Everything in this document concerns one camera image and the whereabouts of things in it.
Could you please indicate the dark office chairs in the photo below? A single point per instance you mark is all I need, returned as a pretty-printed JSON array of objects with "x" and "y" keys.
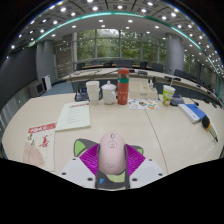
[{"x": 156, "y": 66}]

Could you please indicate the white paper document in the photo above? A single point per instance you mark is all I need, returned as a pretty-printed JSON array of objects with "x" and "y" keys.
[{"x": 73, "y": 116}]

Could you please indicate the red thermos bottle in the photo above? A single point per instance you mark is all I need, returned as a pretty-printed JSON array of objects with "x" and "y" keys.
[{"x": 123, "y": 86}]

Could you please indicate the printed paper cup with straw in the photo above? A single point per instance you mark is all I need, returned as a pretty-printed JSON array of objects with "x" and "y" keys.
[{"x": 168, "y": 95}]

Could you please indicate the blue notebook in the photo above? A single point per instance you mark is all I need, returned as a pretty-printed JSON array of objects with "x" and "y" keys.
[{"x": 199, "y": 111}]

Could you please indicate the pink computer mouse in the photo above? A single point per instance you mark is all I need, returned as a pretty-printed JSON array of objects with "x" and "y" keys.
[{"x": 112, "y": 153}]

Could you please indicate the white upright board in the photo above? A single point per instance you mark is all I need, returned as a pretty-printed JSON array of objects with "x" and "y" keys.
[{"x": 47, "y": 82}]

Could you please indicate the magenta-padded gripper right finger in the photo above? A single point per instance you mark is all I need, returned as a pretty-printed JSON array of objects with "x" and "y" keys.
[{"x": 136, "y": 160}]

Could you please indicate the ceiling lights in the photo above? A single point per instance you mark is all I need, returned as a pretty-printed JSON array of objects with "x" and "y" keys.
[{"x": 100, "y": 20}]

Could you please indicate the white lidded ceramic mug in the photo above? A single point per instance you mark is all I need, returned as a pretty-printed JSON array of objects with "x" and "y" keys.
[{"x": 109, "y": 94}]

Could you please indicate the cat-face mouse pad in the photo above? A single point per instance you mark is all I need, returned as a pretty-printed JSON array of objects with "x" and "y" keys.
[{"x": 80, "y": 146}]

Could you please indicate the red-printed leaflet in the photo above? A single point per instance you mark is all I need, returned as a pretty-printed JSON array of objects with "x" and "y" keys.
[{"x": 40, "y": 146}]

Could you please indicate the beige cardboard box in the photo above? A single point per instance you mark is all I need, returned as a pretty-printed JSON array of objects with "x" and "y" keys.
[{"x": 141, "y": 90}]

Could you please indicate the grey box-shaped device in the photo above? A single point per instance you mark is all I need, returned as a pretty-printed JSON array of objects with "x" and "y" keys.
[{"x": 36, "y": 89}]

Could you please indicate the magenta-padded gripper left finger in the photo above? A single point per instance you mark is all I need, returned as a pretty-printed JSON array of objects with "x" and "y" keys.
[{"x": 88, "y": 160}]

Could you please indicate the long curved conference desk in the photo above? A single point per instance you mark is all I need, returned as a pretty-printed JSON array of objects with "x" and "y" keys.
[{"x": 106, "y": 73}]

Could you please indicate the stacked white paper cups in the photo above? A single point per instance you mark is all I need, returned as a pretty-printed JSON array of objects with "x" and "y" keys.
[{"x": 93, "y": 95}]

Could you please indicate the colourful sticker sheet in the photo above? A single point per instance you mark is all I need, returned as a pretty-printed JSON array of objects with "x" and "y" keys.
[{"x": 143, "y": 104}]

